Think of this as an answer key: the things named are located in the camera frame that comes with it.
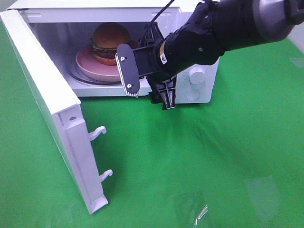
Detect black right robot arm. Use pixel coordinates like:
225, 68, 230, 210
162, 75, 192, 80
124, 0, 304, 109

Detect white microwave door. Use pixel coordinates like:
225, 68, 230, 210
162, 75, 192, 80
0, 9, 113, 214

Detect round white door button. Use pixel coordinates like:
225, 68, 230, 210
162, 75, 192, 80
186, 89, 200, 101

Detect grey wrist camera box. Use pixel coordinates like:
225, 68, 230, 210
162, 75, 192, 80
115, 44, 140, 97

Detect glass microwave turntable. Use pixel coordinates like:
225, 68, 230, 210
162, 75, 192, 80
66, 59, 121, 86

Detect green table cloth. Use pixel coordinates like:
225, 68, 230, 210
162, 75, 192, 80
0, 27, 304, 228

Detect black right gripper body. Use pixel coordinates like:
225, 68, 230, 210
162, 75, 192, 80
133, 39, 181, 82

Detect burger with sesame-free bun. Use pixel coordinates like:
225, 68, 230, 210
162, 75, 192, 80
91, 22, 131, 66

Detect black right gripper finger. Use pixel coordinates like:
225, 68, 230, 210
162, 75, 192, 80
147, 75, 177, 110
139, 22, 164, 48

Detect pink round plate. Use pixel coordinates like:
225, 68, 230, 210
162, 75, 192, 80
76, 41, 121, 83

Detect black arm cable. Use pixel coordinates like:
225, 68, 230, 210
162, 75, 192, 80
148, 0, 175, 27

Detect white microwave knob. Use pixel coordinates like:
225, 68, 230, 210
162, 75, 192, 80
189, 67, 206, 85

